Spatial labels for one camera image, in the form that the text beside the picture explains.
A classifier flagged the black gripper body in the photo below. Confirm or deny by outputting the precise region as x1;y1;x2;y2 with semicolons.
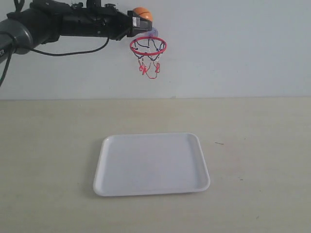
59;0;133;41

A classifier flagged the white plastic tray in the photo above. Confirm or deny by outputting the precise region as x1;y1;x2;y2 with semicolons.
93;133;211;197

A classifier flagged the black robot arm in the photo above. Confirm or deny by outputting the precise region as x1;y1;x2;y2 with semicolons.
0;0;153;62

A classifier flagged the red mini basketball hoop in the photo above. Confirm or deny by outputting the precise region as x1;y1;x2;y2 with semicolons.
129;36;168;80

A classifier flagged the black cable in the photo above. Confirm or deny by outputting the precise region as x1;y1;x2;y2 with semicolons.
0;0;110;88

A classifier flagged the clear suction cup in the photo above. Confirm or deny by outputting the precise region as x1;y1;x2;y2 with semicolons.
145;27;158;37

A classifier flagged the small orange basketball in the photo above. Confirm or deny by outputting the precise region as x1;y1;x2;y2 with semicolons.
133;7;153;21

